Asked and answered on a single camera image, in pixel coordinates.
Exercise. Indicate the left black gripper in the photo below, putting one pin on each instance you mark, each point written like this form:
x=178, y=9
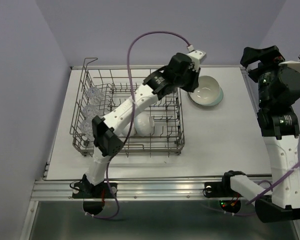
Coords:
x=194, y=82

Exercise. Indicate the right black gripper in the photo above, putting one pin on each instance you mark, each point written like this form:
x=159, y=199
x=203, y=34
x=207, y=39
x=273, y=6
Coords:
x=270, y=54

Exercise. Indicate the white ribbed bowl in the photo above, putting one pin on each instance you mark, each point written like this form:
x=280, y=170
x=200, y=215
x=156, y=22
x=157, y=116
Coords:
x=207, y=91
x=126, y=131
x=144, y=124

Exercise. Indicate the light green flower plate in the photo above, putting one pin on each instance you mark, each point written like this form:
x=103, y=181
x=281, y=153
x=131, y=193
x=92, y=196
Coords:
x=211, y=105

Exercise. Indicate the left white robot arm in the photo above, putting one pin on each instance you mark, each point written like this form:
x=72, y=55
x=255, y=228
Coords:
x=106, y=129

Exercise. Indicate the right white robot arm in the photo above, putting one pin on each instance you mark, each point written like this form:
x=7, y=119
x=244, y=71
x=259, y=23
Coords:
x=279, y=202

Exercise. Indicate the clear glass cup middle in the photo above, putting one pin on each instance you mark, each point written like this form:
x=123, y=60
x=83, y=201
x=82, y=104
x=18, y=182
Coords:
x=90, y=111

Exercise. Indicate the clear glass cup front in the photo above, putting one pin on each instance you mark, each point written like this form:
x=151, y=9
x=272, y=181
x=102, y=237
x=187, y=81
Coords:
x=86, y=128

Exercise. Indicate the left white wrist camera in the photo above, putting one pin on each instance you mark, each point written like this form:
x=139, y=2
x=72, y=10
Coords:
x=197, y=56

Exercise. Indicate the grey wire dish rack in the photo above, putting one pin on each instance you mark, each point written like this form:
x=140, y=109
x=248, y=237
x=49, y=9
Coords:
x=117, y=83

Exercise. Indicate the aluminium mounting rail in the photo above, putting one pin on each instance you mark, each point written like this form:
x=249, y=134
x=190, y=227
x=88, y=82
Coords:
x=160, y=189

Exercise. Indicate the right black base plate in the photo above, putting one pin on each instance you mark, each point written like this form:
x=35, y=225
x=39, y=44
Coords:
x=218, y=189

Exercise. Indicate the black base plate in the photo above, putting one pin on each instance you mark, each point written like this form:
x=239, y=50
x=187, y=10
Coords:
x=110, y=192
x=218, y=189

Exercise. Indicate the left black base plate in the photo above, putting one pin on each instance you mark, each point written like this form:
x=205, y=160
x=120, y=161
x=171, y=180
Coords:
x=110, y=192

